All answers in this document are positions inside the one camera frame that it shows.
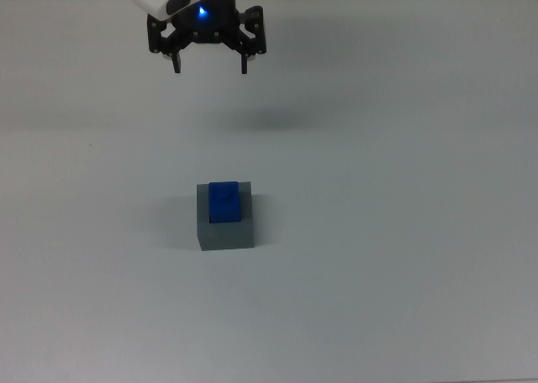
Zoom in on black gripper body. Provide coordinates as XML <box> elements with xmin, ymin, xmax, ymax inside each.
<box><xmin>171</xmin><ymin>0</ymin><xmax>244</xmax><ymax>45</ymax></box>

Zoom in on blue block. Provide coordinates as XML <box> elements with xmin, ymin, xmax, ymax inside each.
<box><xmin>208</xmin><ymin>180</ymin><xmax>243</xmax><ymax>225</ymax></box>

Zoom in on grey hollow cuboid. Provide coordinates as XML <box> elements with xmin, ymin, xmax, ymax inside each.
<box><xmin>195</xmin><ymin>181</ymin><xmax>256</xmax><ymax>253</ymax></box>

